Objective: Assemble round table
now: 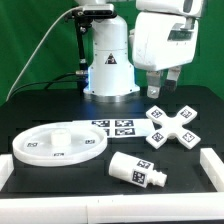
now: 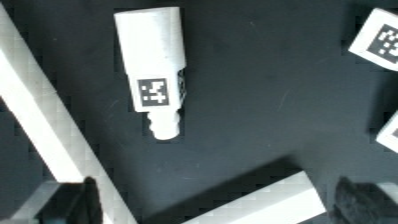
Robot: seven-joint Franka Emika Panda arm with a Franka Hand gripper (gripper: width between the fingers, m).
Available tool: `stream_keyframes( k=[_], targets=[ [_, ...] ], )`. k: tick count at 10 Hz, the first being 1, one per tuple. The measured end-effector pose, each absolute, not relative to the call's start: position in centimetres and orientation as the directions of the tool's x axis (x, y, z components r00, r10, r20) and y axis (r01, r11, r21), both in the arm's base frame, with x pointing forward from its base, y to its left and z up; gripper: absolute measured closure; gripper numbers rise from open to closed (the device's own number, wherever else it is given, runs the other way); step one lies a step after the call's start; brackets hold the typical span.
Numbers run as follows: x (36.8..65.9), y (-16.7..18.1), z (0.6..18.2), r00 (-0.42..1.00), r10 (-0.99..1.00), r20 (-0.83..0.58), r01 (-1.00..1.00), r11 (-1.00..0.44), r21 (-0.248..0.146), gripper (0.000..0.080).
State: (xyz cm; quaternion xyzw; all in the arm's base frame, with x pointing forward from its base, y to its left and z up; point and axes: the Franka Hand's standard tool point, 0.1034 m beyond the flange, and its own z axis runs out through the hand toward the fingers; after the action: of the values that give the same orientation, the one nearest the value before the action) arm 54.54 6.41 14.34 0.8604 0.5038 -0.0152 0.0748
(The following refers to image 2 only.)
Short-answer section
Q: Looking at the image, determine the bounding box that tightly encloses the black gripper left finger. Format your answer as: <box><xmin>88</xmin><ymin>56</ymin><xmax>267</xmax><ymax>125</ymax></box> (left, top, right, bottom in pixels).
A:
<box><xmin>10</xmin><ymin>176</ymin><xmax>107</xmax><ymax>224</ymax></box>

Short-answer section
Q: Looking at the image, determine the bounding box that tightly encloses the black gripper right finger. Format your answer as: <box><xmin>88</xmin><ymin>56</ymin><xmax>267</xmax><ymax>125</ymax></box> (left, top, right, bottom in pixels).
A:
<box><xmin>331</xmin><ymin>177</ymin><xmax>398</xmax><ymax>224</ymax></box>

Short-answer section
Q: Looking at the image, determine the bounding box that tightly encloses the white cross-shaped table base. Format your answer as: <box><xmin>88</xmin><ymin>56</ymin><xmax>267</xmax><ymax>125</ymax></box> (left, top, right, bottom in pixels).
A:
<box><xmin>349</xmin><ymin>8</ymin><xmax>398</xmax><ymax>72</ymax></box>

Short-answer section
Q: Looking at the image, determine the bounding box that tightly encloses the white front border rail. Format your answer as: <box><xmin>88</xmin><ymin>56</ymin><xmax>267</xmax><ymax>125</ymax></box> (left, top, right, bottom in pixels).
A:
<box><xmin>182</xmin><ymin>171</ymin><xmax>326</xmax><ymax>224</ymax></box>

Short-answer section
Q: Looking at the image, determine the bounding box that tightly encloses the white cylindrical table leg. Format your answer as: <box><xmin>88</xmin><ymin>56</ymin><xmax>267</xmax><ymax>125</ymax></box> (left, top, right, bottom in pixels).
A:
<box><xmin>114</xmin><ymin>7</ymin><xmax>187</xmax><ymax>140</ymax></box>

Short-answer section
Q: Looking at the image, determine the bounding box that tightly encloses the white left border rail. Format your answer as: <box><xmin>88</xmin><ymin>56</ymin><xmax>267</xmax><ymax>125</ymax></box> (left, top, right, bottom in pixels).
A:
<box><xmin>0</xmin><ymin>4</ymin><xmax>139</xmax><ymax>224</ymax></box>

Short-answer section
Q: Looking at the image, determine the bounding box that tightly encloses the white border rail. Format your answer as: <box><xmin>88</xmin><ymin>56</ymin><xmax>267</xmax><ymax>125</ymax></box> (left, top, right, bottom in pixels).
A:
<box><xmin>182</xmin><ymin>171</ymin><xmax>326</xmax><ymax>224</ymax></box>
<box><xmin>0</xmin><ymin>4</ymin><xmax>139</xmax><ymax>224</ymax></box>

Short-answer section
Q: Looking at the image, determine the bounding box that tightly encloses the white round table top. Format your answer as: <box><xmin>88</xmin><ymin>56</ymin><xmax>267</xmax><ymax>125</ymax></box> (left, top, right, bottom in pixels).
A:
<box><xmin>377</xmin><ymin>111</ymin><xmax>398</xmax><ymax>153</ymax></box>

